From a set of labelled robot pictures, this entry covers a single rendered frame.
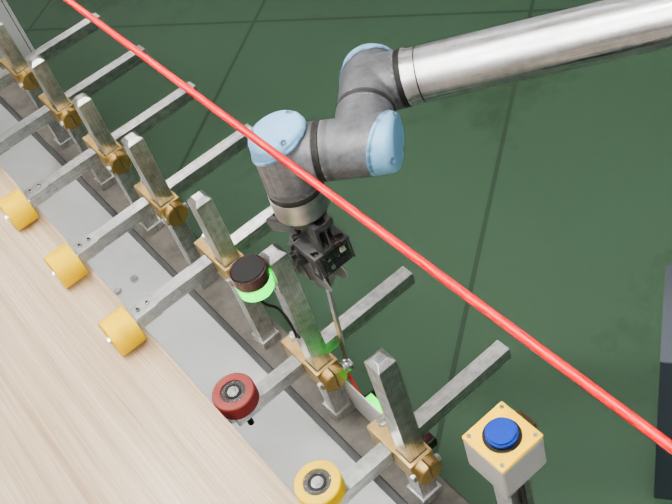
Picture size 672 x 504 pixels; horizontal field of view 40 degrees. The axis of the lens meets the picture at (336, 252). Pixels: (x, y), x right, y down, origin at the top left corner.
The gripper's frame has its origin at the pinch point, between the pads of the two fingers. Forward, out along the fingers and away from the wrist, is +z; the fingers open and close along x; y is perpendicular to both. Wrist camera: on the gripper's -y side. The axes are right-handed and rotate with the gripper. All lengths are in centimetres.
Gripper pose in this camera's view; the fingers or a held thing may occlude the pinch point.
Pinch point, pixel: (325, 279)
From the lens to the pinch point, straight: 161.2
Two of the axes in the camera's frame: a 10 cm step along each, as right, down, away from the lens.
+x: 7.6, -5.9, 2.8
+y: 6.1, 4.9, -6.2
